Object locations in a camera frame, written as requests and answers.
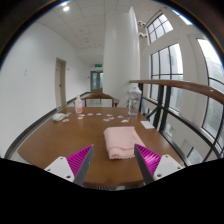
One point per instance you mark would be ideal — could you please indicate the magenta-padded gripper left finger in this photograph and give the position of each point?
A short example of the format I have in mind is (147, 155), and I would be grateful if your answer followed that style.
(63, 168)

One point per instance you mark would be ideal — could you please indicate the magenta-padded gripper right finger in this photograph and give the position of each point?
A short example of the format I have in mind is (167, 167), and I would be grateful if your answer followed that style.
(166, 166)

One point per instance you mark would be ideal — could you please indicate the pink towel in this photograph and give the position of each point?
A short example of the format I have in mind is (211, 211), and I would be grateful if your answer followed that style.
(121, 141)

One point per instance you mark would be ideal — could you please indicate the white paper card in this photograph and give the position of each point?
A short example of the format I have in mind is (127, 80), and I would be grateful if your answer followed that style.
(147, 124)

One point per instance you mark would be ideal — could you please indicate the small flat paper sticker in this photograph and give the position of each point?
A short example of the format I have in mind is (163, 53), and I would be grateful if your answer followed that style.
(120, 116)
(81, 115)
(111, 118)
(65, 120)
(124, 121)
(90, 114)
(69, 113)
(98, 114)
(106, 119)
(109, 115)

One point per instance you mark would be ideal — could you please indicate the clear pump bottle pink label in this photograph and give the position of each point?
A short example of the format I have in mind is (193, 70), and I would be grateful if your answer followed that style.
(78, 106)

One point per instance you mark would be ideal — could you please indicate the clear plastic drink bottle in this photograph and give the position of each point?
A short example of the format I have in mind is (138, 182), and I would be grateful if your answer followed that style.
(134, 103)

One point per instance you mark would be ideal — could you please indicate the wooden chair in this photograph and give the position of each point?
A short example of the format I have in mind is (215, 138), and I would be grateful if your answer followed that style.
(100, 96)

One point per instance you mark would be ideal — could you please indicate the wooden handrail black railing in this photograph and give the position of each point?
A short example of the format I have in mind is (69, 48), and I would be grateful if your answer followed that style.
(180, 85)

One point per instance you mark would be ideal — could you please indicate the grey single door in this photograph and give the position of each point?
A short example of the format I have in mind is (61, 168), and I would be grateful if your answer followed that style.
(60, 83)

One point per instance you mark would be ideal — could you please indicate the glazed double door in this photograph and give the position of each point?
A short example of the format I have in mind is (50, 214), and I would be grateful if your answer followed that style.
(96, 81)

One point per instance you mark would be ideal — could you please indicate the tall black-framed window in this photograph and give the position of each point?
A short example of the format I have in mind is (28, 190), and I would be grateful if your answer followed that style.
(166, 63)

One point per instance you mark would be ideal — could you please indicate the green exit sign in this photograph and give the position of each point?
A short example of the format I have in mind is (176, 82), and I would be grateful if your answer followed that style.
(98, 65)

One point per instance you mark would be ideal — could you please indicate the wide black-framed window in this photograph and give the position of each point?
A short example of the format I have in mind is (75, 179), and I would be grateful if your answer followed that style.
(213, 66)

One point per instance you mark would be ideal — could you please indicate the small arched black-framed window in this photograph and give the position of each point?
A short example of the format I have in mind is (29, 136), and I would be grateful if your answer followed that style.
(160, 28)

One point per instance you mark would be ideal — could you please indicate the round ceiling light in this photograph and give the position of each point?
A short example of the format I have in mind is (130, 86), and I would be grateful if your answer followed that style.
(66, 8)

